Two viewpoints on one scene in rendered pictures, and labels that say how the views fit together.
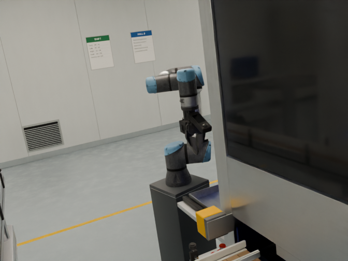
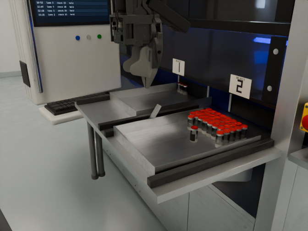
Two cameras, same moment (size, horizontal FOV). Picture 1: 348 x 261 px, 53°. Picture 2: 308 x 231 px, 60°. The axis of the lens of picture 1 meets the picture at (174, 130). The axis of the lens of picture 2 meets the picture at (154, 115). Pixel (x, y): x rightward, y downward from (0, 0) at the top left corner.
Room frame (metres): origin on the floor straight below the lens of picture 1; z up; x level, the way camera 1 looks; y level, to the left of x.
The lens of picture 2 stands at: (1.47, 0.48, 1.24)
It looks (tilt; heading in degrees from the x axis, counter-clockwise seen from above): 22 degrees down; 264
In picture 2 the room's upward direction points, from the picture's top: straight up
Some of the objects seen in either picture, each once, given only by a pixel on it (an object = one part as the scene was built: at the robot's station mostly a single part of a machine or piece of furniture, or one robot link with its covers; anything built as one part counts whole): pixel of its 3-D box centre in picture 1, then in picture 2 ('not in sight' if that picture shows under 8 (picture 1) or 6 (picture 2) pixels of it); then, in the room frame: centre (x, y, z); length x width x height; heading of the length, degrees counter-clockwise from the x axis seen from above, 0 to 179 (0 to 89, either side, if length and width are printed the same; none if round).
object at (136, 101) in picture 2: not in sight; (159, 98); (1.34, -0.57, 0.90); 0.34 x 0.26 x 0.04; 24
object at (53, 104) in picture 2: not in sight; (89, 100); (1.66, -0.82, 0.82); 0.40 x 0.14 x 0.02; 33
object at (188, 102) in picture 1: (188, 101); not in sight; (1.44, -0.08, 1.32); 0.08 x 0.08 x 0.05
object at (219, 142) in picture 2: not in sight; (219, 139); (1.22, -0.17, 0.91); 0.02 x 0.02 x 0.05
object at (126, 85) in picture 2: not in sight; (129, 99); (1.46, -1.08, 0.73); 1.98 x 0.01 x 0.25; 114
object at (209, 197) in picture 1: (235, 202); (184, 135); (1.31, -0.21, 0.90); 0.34 x 0.26 x 0.04; 23
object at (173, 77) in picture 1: (183, 81); not in sight; (1.54, -0.07, 1.39); 0.11 x 0.11 x 0.08; 85
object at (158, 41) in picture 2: (190, 135); (152, 46); (1.41, -0.07, 1.17); 0.05 x 0.02 x 0.09; 114
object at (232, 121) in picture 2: not in sight; (224, 123); (1.16, -0.27, 0.91); 0.18 x 0.02 x 0.05; 113
